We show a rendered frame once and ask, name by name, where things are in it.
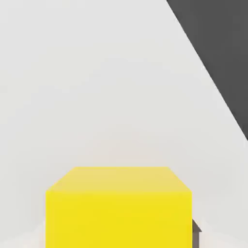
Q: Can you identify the small yellow cube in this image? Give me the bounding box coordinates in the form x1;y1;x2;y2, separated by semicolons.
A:
45;166;193;248

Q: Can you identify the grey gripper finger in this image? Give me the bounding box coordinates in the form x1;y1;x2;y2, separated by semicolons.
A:
192;218;217;248

